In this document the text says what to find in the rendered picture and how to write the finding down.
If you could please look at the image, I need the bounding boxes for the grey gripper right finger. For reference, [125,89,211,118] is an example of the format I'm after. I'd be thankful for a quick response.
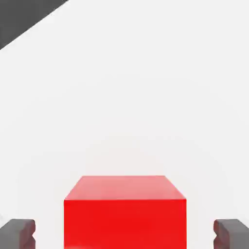
[213,219,249,249]

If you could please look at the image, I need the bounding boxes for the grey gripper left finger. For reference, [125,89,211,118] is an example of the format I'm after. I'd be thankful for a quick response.
[0,213,36,249]

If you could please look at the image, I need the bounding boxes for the small red cube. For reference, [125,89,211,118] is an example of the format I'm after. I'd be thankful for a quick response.
[63,175,187,249]

